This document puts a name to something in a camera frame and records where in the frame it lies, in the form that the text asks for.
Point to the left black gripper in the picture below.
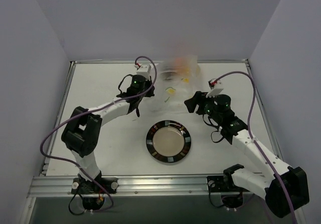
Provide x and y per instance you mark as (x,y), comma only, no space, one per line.
(147,91)

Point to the yellow fake fruit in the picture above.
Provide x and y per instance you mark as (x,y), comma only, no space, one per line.
(192,72)

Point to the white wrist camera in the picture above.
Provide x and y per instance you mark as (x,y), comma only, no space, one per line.
(143,70)
(216,87)

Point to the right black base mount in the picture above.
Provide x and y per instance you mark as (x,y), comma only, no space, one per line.
(234,198)

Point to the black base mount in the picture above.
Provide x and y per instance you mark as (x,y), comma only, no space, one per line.
(93,198)
(234,198)

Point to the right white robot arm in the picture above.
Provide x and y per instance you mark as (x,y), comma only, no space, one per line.
(283,187)

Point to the orange fake fruit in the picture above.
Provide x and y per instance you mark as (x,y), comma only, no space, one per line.
(180,62)

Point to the aluminium front frame rail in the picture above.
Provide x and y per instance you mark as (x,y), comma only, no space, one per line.
(158,185)

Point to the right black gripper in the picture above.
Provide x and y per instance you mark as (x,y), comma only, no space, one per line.
(199,103)

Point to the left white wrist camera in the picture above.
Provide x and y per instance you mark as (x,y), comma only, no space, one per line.
(143,70)

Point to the black rimmed ceramic plate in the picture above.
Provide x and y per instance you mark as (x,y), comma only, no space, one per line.
(168,141)

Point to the clear printed plastic bag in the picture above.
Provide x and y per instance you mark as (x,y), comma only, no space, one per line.
(169,96)

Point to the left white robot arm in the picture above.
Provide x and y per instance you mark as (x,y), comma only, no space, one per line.
(81,133)

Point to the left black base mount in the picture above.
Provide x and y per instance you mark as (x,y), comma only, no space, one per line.
(93,198)

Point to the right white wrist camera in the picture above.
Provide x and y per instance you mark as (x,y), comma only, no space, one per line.
(216,87)

